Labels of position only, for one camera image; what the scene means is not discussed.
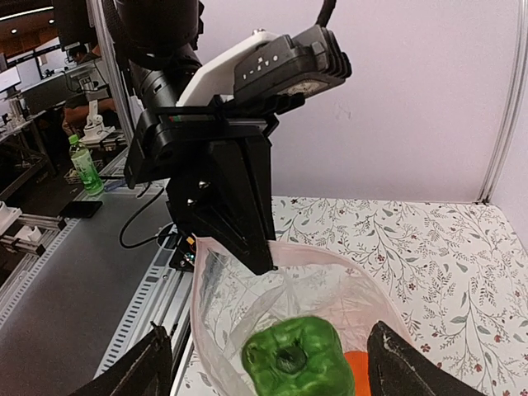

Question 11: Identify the green drink bottle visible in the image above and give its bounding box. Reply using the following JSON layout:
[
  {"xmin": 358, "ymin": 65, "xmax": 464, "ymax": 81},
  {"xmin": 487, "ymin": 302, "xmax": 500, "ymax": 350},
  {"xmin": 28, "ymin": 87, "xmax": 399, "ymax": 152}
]
[{"xmin": 68, "ymin": 134, "xmax": 104, "ymax": 196}]

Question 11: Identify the clear zip top bag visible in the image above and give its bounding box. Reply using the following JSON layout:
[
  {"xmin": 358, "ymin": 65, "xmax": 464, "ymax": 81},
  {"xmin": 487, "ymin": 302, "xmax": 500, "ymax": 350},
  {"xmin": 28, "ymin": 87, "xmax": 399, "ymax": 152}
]
[{"xmin": 191, "ymin": 238, "xmax": 413, "ymax": 395}]

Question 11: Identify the floral patterned table mat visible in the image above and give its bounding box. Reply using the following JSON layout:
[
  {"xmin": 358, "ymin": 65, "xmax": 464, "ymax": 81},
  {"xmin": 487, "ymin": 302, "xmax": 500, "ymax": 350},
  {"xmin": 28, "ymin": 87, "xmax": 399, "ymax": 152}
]
[{"xmin": 181, "ymin": 196, "xmax": 528, "ymax": 396}]

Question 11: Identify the green toy bell pepper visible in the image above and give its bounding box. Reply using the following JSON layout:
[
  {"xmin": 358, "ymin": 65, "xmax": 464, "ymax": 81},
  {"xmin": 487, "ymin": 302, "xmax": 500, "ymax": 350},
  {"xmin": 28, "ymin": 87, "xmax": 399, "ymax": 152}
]
[{"xmin": 241, "ymin": 316, "xmax": 356, "ymax": 395}]

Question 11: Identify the black cable on desk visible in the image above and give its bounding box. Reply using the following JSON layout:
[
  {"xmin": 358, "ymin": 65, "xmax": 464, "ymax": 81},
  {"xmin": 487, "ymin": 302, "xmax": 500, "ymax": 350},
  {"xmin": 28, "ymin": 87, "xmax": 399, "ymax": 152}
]
[{"xmin": 118, "ymin": 185, "xmax": 174, "ymax": 250}]

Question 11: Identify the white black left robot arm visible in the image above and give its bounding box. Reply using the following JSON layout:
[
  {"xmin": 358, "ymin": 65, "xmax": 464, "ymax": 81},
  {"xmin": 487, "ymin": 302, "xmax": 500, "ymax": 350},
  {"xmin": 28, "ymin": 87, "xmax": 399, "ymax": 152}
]
[{"xmin": 102, "ymin": 1, "xmax": 278, "ymax": 275}]

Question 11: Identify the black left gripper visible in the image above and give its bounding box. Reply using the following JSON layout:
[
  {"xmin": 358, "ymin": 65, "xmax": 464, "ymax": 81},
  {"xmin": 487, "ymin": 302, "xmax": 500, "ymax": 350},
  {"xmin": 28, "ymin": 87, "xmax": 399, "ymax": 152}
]
[{"xmin": 124, "ymin": 105, "xmax": 279, "ymax": 276}]

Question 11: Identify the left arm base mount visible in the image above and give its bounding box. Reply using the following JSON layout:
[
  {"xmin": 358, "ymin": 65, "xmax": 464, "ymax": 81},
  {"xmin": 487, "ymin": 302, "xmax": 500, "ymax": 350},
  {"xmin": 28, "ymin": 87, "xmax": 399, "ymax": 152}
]
[{"xmin": 156, "ymin": 224, "xmax": 196, "ymax": 272}]

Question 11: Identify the person in background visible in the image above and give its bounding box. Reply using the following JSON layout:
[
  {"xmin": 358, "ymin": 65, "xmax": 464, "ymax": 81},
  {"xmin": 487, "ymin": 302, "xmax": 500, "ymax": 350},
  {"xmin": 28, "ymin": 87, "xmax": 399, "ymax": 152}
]
[{"xmin": 62, "ymin": 45, "xmax": 120, "ymax": 136}]

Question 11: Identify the orange toy orange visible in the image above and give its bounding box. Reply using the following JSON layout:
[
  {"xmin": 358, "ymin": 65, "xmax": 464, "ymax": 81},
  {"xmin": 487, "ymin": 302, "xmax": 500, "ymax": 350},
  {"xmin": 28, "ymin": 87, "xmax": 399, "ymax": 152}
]
[{"xmin": 344, "ymin": 351, "xmax": 371, "ymax": 396}]

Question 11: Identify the aluminium front rail frame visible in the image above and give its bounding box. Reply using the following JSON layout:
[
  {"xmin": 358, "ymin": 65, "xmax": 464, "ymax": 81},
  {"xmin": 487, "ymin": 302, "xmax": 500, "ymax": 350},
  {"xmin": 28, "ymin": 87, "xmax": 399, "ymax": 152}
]
[{"xmin": 1, "ymin": 219, "xmax": 192, "ymax": 395}]

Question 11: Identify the aluminium corner post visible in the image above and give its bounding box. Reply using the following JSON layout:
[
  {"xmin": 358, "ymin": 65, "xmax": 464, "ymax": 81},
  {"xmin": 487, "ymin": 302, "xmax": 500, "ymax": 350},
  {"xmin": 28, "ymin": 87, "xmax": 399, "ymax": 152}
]
[
  {"xmin": 86, "ymin": 0, "xmax": 134, "ymax": 144},
  {"xmin": 475, "ymin": 0, "xmax": 527, "ymax": 205}
]

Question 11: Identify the left aluminium corner post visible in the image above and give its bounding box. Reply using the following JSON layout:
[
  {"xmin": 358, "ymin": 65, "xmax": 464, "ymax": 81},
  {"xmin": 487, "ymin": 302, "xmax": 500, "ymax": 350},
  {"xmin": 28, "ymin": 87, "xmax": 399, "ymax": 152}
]
[{"xmin": 86, "ymin": 0, "xmax": 134, "ymax": 144}]

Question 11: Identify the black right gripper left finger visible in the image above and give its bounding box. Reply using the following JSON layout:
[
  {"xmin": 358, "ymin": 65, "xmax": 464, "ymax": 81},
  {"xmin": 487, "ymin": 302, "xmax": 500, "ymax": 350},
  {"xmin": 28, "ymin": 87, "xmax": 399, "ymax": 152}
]
[{"xmin": 72, "ymin": 322, "xmax": 172, "ymax": 396}]

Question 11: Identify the right aluminium corner post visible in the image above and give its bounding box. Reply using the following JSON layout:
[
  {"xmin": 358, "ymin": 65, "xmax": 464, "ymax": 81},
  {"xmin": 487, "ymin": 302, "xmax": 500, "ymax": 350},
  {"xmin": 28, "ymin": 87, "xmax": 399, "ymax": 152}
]
[{"xmin": 475, "ymin": 0, "xmax": 527, "ymax": 205}]

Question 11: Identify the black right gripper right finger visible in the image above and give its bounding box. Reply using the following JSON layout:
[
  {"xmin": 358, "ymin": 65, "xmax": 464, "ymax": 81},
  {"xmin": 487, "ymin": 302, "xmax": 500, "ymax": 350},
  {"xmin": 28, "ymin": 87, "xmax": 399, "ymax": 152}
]
[{"xmin": 367, "ymin": 321, "xmax": 481, "ymax": 396}]

